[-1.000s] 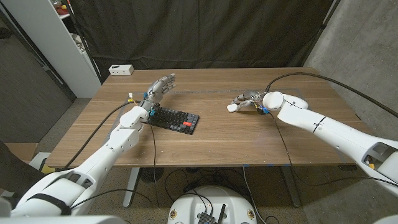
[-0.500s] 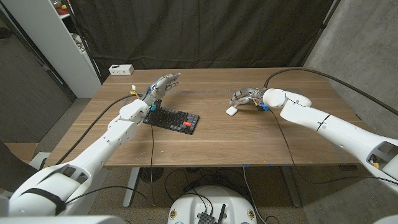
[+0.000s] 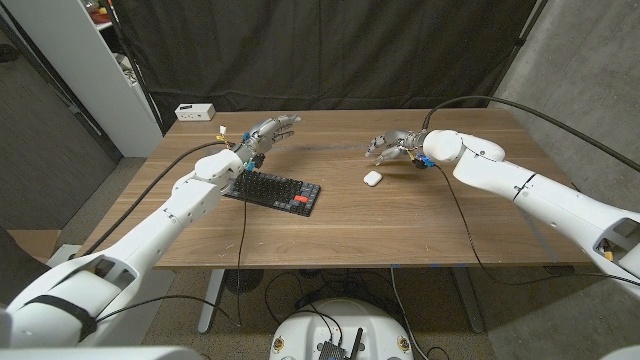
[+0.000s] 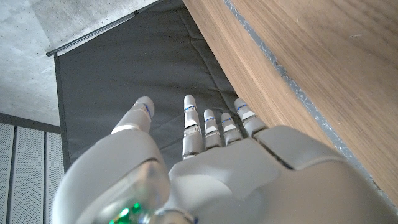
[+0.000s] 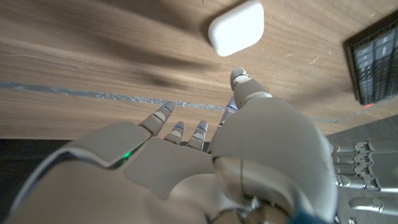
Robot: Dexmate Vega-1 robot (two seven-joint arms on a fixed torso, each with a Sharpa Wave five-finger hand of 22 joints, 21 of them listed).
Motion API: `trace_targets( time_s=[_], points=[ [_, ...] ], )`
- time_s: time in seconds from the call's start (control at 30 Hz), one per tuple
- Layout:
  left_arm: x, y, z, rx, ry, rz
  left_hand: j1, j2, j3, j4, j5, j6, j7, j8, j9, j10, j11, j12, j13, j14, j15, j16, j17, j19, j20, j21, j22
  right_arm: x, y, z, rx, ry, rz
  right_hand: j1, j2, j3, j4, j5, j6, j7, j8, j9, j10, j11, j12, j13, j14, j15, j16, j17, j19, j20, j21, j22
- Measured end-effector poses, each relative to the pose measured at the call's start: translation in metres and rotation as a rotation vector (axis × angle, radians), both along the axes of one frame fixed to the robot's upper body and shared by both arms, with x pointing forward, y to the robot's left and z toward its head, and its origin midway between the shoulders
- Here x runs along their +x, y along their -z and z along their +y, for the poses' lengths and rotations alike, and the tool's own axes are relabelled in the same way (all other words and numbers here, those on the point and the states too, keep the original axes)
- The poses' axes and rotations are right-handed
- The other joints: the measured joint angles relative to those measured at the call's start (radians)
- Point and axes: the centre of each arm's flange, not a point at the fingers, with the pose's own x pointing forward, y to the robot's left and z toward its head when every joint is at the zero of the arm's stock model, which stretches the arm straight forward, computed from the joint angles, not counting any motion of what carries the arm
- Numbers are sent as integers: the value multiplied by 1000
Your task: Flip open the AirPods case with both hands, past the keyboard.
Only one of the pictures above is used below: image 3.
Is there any grey floor cable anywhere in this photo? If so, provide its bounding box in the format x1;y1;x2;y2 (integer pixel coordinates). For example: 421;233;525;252
389;265;432;360

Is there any black fabric object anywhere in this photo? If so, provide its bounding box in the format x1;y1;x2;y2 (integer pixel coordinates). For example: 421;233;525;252
0;226;52;307

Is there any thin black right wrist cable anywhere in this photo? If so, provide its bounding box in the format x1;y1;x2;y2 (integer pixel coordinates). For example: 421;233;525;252
431;163;640;289

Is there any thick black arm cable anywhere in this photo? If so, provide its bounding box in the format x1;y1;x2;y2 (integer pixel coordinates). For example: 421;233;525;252
421;94;640;174
79;140;229;259

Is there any grey table leg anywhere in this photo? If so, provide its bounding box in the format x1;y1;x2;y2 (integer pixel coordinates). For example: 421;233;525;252
449;266;487;335
196;268;227;336

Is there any black round fan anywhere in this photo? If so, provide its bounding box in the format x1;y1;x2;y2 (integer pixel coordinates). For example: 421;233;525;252
222;268;265;295

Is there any white shelf cabinet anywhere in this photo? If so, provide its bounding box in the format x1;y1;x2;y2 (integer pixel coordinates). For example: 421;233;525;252
2;0;164;159

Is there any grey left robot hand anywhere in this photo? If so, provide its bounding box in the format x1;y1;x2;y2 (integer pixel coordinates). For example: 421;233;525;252
237;114;303;165

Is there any black curtain backdrop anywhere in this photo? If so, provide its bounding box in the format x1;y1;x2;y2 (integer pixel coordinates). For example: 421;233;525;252
107;0;539;134

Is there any brown cardboard box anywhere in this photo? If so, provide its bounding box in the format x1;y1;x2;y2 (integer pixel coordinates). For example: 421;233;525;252
6;228;63;264

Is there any thin black left wrist cable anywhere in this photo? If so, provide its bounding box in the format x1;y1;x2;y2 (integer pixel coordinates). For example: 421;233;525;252
94;168;250;328

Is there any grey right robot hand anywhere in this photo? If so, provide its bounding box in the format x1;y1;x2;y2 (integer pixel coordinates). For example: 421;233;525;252
364;129;429;167

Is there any black power brick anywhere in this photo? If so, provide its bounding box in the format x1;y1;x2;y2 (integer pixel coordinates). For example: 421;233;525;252
293;288;324;311

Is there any white power strip box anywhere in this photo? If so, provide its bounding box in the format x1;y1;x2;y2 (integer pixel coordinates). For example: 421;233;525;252
174;102;217;123

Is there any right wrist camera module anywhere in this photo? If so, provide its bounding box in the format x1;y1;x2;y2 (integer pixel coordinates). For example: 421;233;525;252
411;152;437;171

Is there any black electronics box with antenna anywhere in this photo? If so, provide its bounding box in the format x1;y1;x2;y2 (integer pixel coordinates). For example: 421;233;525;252
317;326;365;360

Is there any black keyboard with red key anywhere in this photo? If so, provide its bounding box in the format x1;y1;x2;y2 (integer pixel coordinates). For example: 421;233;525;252
223;169;322;218

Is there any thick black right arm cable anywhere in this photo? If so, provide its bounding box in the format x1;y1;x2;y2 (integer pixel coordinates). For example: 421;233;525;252
421;94;640;174

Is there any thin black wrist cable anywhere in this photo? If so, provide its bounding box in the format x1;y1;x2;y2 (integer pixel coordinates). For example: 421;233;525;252
431;163;640;289
94;168;250;328

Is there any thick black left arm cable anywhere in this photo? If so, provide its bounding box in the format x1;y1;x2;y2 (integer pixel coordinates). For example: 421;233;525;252
79;140;229;259

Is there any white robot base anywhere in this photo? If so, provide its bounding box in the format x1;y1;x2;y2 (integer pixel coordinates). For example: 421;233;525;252
269;297;415;360

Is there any white robot chest shell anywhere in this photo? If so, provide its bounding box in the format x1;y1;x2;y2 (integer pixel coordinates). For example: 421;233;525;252
0;345;204;360

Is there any yellow white wire connector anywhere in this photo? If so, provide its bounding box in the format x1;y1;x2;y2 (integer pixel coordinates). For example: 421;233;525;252
215;124;234;150

